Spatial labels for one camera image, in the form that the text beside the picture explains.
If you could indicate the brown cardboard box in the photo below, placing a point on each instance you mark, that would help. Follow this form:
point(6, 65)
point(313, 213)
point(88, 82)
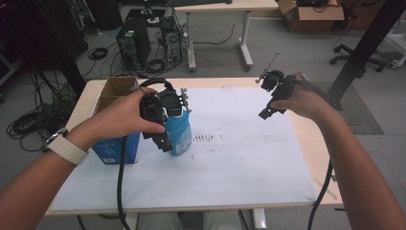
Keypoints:
point(314, 17)

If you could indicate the black keyboard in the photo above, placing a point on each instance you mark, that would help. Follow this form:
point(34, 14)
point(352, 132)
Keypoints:
point(198, 2)

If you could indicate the person's right hand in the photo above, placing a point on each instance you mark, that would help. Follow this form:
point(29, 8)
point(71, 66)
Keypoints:
point(306, 100)

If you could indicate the white table leg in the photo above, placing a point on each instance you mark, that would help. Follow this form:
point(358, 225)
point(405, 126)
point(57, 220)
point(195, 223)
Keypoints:
point(259, 219)

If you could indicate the person's left hand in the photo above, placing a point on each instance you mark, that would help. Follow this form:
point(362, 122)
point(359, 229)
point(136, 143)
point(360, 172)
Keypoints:
point(121, 115)

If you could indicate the black computer tower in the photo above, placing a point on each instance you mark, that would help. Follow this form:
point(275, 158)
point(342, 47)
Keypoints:
point(134, 41)

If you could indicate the dark curtain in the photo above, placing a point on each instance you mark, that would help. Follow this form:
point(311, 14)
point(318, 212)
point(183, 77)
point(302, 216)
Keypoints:
point(38, 38)

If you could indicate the light wooden desk white legs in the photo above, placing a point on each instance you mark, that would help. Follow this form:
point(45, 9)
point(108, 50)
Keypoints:
point(223, 6)

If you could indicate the grey floor mat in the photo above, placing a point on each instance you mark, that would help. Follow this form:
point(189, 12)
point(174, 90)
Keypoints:
point(360, 118)

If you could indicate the black office chair base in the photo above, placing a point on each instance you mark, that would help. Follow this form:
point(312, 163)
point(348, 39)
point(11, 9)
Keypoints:
point(357, 57)

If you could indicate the blue plastic bottle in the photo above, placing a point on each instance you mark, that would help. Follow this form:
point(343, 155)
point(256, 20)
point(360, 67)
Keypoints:
point(179, 134)

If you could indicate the black metal stand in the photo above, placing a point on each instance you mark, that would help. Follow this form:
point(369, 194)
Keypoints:
point(364, 51)

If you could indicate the open frame computer case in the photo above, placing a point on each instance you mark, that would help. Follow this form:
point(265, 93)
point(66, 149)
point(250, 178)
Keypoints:
point(171, 40)

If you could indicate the white table mat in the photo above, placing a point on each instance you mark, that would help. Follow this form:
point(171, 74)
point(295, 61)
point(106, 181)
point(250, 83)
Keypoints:
point(236, 159)

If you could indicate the blue cardboard box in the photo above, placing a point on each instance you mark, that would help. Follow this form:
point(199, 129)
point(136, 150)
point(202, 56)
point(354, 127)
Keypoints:
point(116, 150)

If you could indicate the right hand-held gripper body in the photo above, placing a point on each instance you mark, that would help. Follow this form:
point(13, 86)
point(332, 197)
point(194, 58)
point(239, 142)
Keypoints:
point(281, 91)

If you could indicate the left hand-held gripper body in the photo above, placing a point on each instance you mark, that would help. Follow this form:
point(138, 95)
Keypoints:
point(159, 110)

